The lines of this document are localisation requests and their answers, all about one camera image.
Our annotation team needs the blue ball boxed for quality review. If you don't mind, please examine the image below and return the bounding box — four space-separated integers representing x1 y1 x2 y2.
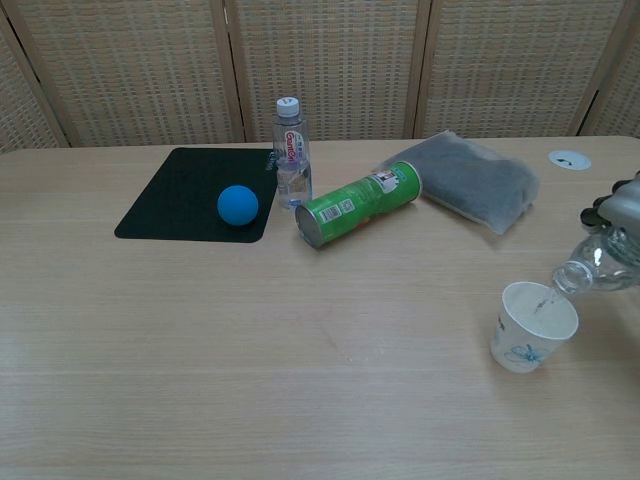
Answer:
216 185 260 229

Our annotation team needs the clear plastic bottle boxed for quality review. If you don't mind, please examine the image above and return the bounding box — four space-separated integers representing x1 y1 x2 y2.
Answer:
550 224 640 298

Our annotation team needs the white round lid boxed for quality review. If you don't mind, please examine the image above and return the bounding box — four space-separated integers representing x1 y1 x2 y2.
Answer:
548 149 593 172

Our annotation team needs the small white paper cup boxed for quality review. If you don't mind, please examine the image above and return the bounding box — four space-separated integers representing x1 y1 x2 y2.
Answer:
489 281 581 376

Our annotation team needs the small capped water bottle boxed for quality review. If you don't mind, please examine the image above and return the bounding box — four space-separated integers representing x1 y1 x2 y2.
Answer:
272 96 315 212

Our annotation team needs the green chips can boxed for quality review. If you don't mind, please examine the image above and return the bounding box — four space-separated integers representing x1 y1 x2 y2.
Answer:
294 159 425 250

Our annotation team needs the wood and rattan folding screen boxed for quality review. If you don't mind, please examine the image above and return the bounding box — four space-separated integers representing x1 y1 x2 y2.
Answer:
0 0 640 157

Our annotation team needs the clear bag of dark material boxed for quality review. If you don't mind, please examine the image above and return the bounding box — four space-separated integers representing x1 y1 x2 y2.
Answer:
399 130 542 236

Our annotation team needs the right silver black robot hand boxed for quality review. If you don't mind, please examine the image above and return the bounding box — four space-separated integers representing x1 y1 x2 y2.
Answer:
579 169 640 237

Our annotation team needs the black mouse pad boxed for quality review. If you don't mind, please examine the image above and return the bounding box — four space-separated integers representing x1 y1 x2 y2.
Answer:
113 146 282 245

